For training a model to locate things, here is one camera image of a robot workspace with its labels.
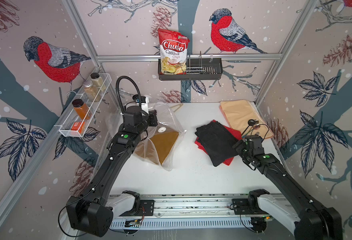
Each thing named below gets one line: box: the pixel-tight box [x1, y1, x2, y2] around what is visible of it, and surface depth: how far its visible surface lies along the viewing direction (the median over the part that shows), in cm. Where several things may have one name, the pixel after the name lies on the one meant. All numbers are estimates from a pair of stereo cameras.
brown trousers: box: [134, 126, 179, 166], surface depth 89 cm
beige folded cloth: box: [220, 100, 274, 139], surface depth 116 cm
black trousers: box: [195, 121, 239, 167], surface depth 93 cm
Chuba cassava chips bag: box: [158, 29, 190, 75], surface depth 80 cm
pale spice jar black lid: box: [90, 72, 107, 92], surface depth 82 cm
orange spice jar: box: [72, 98, 92, 121], surface depth 68 cm
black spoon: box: [241, 119, 256, 136], surface depth 109 cm
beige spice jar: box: [83, 80, 101, 102], surface depth 77 cm
